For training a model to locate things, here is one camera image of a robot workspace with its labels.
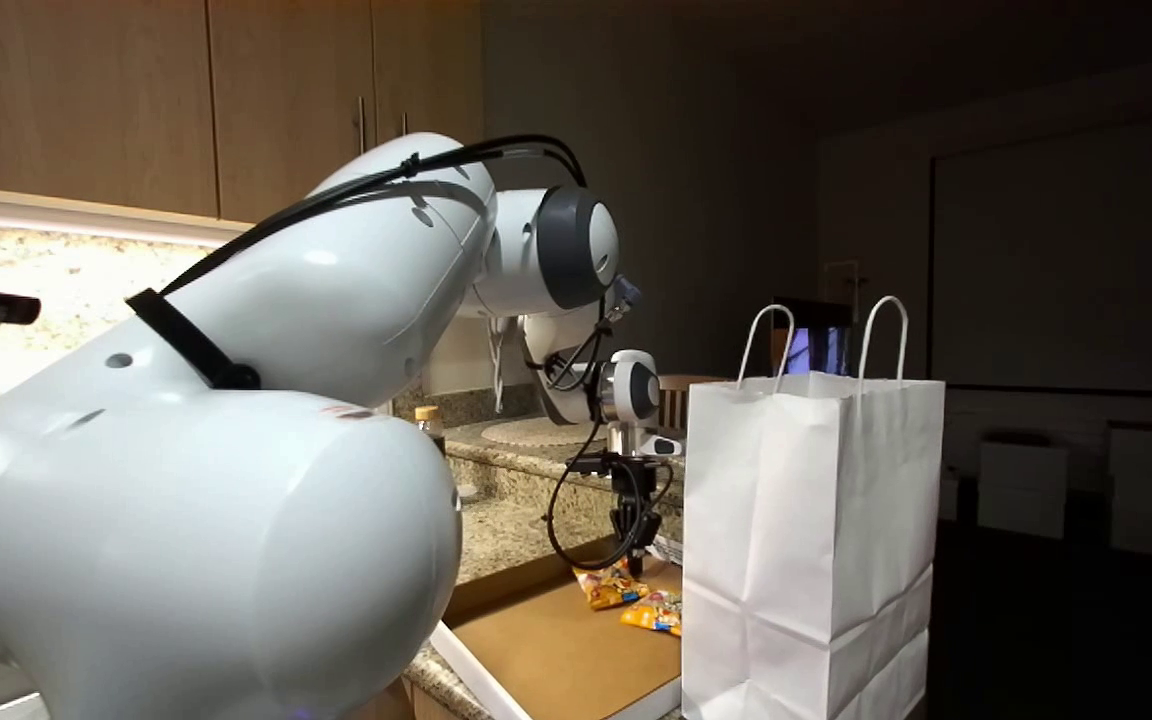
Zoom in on white paper bag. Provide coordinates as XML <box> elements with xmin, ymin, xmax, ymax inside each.
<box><xmin>677</xmin><ymin>291</ymin><xmax>948</xmax><ymax>720</ymax></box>

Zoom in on black robot cable with strap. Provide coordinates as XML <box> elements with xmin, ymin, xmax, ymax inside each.
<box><xmin>120</xmin><ymin>132</ymin><xmax>669</xmax><ymax>574</ymax></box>

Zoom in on wooden wall cabinets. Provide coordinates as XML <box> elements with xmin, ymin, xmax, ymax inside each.
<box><xmin>0</xmin><ymin>0</ymin><xmax>487</xmax><ymax>225</ymax></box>

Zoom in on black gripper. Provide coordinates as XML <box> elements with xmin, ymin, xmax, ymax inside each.
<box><xmin>605</xmin><ymin>453</ymin><xmax>669</xmax><ymax>574</ymax></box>

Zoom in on white cube stool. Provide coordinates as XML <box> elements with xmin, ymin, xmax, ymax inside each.
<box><xmin>971</xmin><ymin>430</ymin><xmax>1070</xmax><ymax>544</ymax></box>
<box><xmin>1104</xmin><ymin>420</ymin><xmax>1152</xmax><ymax>564</ymax></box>

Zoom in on wooden slat chair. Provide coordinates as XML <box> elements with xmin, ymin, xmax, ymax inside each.
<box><xmin>650</xmin><ymin>373</ymin><xmax>739</xmax><ymax>437</ymax></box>

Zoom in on dark sauce bottle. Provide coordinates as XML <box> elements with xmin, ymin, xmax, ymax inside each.
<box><xmin>407</xmin><ymin>401</ymin><xmax>453</xmax><ymax>453</ymax></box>

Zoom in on dark framed wall panel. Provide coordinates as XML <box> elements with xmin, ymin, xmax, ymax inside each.
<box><xmin>924</xmin><ymin>106</ymin><xmax>1152</xmax><ymax>401</ymax></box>

